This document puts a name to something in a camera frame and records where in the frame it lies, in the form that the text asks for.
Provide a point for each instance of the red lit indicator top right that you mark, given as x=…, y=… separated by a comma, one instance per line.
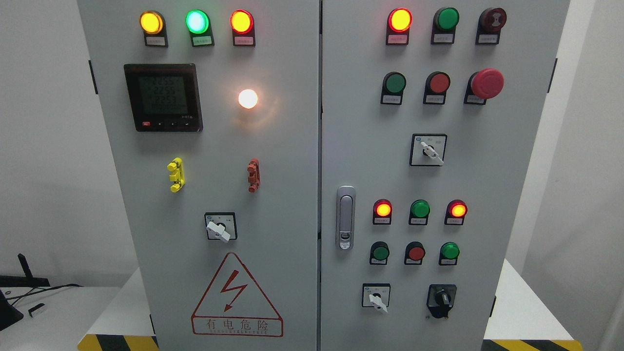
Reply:
x=398, y=27

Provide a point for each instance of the green push button lower left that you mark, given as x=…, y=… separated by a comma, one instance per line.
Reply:
x=379, y=253

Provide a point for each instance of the white table with hazard stripes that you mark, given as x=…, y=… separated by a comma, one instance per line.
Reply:
x=520, y=321

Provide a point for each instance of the red push button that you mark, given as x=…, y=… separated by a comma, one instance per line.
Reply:
x=414, y=253
x=435, y=88

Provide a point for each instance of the black rotary knob switch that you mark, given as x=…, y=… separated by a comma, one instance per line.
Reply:
x=441, y=299

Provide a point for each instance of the grey electrical cabinet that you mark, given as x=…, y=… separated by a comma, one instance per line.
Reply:
x=318, y=68

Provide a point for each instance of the black device with antenna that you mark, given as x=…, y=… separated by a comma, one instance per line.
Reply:
x=28, y=280

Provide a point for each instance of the yellow terminal connector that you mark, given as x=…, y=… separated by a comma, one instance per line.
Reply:
x=176, y=176

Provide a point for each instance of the red lit indicator middle left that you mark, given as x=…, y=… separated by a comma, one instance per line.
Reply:
x=382, y=212

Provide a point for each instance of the red electric hazard sign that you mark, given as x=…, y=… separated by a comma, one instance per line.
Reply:
x=235, y=304

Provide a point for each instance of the white glowing lamp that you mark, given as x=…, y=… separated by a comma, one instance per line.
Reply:
x=248, y=98

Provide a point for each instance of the small white black usb stick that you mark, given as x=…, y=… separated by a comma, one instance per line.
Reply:
x=36, y=310

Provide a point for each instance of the black stand base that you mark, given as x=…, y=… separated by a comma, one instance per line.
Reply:
x=9, y=315

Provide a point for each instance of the red push button upper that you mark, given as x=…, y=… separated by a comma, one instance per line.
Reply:
x=435, y=88

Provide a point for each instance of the green indicator top right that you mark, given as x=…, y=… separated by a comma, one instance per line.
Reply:
x=443, y=25

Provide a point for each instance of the white selector switch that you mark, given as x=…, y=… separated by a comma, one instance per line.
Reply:
x=376, y=296
x=428, y=150

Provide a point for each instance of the green indicator lower right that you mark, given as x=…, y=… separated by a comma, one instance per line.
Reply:
x=449, y=253

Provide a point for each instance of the dark red buzzer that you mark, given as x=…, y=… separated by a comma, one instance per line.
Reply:
x=490, y=25

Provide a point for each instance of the white selector switch lower right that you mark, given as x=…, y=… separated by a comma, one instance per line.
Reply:
x=376, y=296

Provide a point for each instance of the green push button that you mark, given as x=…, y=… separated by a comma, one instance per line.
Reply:
x=393, y=86
x=379, y=253

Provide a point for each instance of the red push button lower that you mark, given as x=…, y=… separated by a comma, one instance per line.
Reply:
x=414, y=253

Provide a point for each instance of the white selector switch left door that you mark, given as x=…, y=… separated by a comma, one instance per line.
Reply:
x=221, y=226

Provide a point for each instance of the green push button upper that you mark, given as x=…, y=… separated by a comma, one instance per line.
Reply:
x=393, y=86

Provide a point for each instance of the white selector switch upper right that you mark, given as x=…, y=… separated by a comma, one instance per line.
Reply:
x=428, y=150

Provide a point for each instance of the red terminal connector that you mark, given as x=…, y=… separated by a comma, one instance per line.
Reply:
x=254, y=179

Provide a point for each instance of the silver door handle lock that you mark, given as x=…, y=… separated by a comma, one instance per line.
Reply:
x=345, y=205

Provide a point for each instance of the red emergency stop button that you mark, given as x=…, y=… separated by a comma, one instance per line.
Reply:
x=484, y=84

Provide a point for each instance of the red lit indicator middle right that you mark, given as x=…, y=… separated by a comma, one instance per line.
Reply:
x=455, y=212

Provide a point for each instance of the green indicator middle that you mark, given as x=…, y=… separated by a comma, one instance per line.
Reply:
x=419, y=212

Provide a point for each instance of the black digital power meter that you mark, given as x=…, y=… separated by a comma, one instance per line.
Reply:
x=164, y=97

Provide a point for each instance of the red lit indicator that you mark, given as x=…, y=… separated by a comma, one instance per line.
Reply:
x=455, y=212
x=382, y=212
x=398, y=27

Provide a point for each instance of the green lit indicator light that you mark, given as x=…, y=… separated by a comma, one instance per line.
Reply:
x=199, y=26

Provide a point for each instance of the yellow indicator light top left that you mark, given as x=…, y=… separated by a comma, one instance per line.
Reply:
x=154, y=29

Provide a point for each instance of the red-rimmed lit indicator light left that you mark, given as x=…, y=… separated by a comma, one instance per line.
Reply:
x=243, y=30

